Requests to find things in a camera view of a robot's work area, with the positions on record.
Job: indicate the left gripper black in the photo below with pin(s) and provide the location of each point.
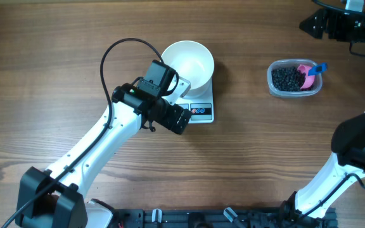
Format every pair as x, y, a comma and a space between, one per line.
170, 122

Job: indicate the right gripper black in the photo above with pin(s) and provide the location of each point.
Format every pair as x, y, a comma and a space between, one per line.
333, 28

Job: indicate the pink scoop with blue handle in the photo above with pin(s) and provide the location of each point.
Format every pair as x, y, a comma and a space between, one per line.
309, 73

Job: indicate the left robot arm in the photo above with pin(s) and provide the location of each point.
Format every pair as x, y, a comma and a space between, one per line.
55, 197

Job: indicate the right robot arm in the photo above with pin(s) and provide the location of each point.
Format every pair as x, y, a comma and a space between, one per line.
308, 207

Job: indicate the white digital kitchen scale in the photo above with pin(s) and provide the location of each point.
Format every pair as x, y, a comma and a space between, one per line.
200, 105

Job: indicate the white round bowl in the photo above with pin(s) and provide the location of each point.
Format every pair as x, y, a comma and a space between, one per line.
193, 62

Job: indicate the clear plastic container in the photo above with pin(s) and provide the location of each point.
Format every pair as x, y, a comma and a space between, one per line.
316, 87

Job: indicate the black beans in container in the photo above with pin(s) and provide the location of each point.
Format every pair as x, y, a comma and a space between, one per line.
288, 79

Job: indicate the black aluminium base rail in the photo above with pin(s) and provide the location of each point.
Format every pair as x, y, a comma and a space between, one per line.
228, 218

